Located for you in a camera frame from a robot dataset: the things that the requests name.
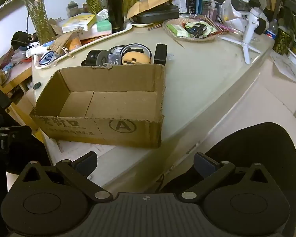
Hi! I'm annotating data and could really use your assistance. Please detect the black zip case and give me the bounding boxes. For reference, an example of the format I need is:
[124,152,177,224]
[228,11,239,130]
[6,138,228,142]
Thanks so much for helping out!
[133,5,180,24]

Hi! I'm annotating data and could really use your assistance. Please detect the tan round case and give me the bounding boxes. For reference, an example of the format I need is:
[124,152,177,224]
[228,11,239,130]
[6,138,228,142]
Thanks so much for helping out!
[122,51,151,66]

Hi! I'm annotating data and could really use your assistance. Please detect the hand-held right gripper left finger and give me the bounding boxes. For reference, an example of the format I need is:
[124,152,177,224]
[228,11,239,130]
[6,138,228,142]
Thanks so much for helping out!
[18,151,113,203]

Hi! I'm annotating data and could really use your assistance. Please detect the large dark tape roll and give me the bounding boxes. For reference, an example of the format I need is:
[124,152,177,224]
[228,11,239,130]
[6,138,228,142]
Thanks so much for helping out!
[86,49,109,67]

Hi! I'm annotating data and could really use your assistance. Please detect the striped ribbon cable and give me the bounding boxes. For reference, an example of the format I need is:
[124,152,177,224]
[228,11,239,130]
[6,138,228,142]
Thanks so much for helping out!
[200,15,237,34]

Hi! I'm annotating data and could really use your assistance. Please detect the white green wipes packet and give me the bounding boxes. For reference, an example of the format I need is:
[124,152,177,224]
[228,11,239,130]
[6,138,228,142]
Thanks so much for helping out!
[185,21,217,37]

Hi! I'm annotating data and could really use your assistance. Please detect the wooden shelf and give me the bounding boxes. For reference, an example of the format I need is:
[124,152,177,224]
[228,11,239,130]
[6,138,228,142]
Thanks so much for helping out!
[0,47,34,97]

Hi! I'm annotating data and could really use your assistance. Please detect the white plastic bag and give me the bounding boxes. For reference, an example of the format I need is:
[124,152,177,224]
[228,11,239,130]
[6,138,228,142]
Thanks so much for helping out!
[222,0,244,23]

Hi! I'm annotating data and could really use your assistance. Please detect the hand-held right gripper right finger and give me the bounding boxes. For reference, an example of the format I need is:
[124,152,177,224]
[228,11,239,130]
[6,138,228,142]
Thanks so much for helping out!
[181,152,274,201]

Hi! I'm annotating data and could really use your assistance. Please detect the white blue tube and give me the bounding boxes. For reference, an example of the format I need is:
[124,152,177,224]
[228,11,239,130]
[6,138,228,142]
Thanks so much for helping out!
[25,40,56,57]

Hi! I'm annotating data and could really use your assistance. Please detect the tall black carton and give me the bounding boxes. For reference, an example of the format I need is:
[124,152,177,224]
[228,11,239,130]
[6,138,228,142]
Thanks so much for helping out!
[187,0,199,15]

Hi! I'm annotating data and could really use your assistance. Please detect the black pouch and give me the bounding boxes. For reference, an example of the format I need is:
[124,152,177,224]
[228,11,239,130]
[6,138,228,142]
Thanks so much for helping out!
[12,31,37,52]

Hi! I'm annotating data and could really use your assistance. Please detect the kraft paper envelope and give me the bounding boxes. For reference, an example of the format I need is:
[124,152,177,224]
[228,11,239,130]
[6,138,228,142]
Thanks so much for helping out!
[127,0,172,19]

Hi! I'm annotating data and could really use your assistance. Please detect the yellow white carton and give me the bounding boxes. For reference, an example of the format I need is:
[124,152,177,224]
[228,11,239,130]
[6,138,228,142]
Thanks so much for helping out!
[61,14,97,34]

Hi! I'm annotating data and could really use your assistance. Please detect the green tissue box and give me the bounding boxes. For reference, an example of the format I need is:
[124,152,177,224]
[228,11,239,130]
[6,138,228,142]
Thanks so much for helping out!
[87,20,112,37]

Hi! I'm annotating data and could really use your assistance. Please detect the red flat packet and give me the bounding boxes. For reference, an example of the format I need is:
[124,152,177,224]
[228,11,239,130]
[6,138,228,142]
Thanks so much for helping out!
[80,36,106,42]

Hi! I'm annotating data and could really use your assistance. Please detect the tan drawstring bag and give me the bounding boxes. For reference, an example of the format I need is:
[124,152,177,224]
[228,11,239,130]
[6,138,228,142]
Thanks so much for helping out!
[50,30,85,55]

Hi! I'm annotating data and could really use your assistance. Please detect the blue label bottle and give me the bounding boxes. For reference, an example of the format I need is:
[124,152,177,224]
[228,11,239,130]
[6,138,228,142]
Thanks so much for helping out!
[265,18,279,40]

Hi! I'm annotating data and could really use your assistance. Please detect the white plate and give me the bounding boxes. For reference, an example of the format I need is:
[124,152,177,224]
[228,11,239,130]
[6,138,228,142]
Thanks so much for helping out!
[129,21,155,27]

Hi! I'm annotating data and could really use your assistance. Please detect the white gimbal tripod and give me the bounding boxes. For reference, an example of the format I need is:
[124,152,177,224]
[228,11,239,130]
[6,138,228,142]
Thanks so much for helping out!
[219,0,268,65]

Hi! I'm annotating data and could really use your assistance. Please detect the green snack packet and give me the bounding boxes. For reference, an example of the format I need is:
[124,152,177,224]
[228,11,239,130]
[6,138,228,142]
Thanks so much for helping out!
[167,24,191,38]

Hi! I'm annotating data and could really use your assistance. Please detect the small white packet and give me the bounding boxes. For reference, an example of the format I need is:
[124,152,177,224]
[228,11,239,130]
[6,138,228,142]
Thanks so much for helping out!
[96,9,109,21]

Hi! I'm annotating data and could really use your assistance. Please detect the cardboard box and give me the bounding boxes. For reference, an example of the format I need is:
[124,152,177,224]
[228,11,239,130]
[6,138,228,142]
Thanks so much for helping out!
[30,64,166,149]

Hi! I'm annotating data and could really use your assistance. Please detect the clear plastic case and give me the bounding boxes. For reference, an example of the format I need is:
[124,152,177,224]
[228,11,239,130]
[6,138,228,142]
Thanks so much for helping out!
[107,53,121,66]

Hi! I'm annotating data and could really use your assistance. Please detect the striped sticks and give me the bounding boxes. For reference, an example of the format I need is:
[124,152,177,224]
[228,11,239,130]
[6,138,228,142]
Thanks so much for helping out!
[147,22,163,31]

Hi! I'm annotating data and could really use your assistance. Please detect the blue carton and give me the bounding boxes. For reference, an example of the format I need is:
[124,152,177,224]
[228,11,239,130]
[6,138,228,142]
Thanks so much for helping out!
[199,0,211,15]

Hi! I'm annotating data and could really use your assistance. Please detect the white blue face mask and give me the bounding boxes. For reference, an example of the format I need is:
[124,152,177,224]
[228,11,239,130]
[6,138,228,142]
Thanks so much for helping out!
[38,50,57,67]

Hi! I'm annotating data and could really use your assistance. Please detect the black rectangular box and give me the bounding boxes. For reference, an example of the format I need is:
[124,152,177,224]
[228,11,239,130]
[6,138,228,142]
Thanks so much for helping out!
[154,43,168,66]

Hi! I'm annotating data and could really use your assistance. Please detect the pink bottle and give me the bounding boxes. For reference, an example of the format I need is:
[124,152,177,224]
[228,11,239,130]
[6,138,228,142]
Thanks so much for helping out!
[208,1,219,21]

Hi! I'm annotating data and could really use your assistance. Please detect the black snack packet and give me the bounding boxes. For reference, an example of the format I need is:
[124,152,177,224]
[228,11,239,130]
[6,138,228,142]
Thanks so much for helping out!
[187,23,208,38]

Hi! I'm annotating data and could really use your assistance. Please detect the yellow patterned pot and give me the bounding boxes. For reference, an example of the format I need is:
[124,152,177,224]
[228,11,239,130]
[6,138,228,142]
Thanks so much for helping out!
[273,28,293,56]

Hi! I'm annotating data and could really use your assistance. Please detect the white tray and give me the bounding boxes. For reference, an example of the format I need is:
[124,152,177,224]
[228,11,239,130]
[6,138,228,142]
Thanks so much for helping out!
[33,22,133,69]

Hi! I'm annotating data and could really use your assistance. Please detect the black thermos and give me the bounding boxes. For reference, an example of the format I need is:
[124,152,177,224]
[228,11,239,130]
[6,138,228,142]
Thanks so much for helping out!
[106,0,125,33]

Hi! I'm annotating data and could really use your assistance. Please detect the clear snack plate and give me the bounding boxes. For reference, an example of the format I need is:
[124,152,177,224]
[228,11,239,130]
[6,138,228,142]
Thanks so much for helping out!
[162,18,219,43]

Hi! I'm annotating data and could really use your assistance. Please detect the black chair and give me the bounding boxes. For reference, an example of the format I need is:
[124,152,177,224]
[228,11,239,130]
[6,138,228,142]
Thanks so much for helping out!
[160,122,296,237]

